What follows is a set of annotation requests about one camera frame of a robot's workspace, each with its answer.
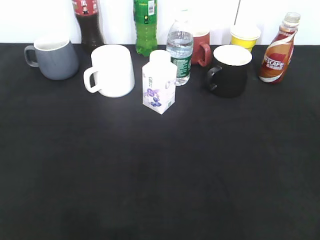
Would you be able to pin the grey mug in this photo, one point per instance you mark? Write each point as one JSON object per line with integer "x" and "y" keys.
{"x": 54, "y": 55}

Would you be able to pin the cola bottle red label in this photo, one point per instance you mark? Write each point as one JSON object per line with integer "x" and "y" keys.
{"x": 87, "y": 15}

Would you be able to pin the green sprite bottle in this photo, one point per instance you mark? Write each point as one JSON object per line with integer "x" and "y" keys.
{"x": 145, "y": 18}

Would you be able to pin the white purple drink carton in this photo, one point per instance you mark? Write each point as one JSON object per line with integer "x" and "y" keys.
{"x": 159, "y": 81}

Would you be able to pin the red mug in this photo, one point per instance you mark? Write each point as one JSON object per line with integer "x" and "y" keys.
{"x": 202, "y": 54}

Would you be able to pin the white mug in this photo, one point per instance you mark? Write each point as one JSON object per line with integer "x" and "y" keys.
{"x": 112, "y": 73}

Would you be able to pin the yellow paper cup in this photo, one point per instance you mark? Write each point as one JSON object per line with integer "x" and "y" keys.
{"x": 245, "y": 35}

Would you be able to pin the brown Nescafe coffee bottle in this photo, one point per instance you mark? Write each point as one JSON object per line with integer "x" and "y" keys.
{"x": 278, "y": 54}

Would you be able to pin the clear water bottle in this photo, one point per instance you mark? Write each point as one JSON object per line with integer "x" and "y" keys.
{"x": 180, "y": 44}

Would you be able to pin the black mug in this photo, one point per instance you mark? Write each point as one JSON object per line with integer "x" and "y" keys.
{"x": 227, "y": 77}

